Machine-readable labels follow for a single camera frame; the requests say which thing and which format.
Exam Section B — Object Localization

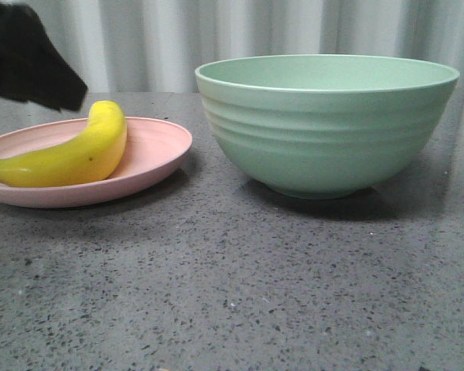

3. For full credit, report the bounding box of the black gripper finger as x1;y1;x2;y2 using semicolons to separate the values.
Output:
0;2;87;111

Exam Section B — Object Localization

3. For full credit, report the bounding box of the yellow banana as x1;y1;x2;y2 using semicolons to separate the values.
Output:
0;100;128;188

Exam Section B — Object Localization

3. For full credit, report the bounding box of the green ribbed bowl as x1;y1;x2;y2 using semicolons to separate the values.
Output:
195;54;459;199

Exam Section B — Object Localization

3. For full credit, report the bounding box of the pink plate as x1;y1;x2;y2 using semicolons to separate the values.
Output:
0;117;193;209

